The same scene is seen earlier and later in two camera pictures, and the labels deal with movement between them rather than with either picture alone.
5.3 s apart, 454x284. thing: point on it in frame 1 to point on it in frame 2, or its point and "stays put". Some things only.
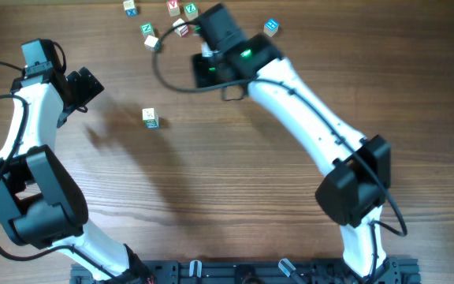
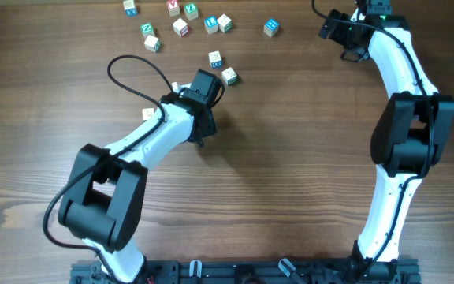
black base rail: x=395 y=270 stays put
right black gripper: x=200 y=79 to x=335 y=35
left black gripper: x=91 y=87 to x=211 y=127
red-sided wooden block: x=182 y=31 stays put
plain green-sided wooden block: x=153 y=43 stays put
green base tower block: x=150 y=117 stays put
